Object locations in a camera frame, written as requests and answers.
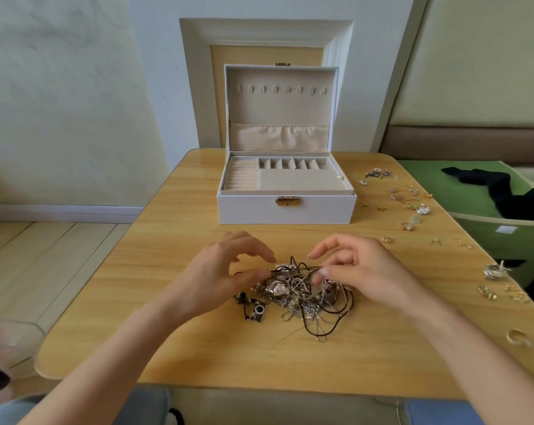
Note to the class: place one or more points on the person's right hand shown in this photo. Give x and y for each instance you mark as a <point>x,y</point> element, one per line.
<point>373,270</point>

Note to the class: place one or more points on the person's left hand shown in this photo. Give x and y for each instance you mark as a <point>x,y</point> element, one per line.
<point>209,279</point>

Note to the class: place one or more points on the small earrings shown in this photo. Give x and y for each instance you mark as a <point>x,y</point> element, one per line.
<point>377,173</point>

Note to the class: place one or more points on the white jewelry box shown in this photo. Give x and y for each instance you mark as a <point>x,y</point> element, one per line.
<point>280,106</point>

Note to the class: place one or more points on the person's left forearm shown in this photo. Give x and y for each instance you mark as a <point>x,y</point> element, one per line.
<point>108,372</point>

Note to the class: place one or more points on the person's right forearm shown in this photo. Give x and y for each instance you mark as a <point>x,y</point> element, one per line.
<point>488,367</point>

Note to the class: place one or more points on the black cloth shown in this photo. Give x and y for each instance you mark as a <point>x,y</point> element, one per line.
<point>510,194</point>

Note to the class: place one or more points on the beige padded wall panel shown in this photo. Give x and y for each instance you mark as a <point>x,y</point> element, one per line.
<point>479,75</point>

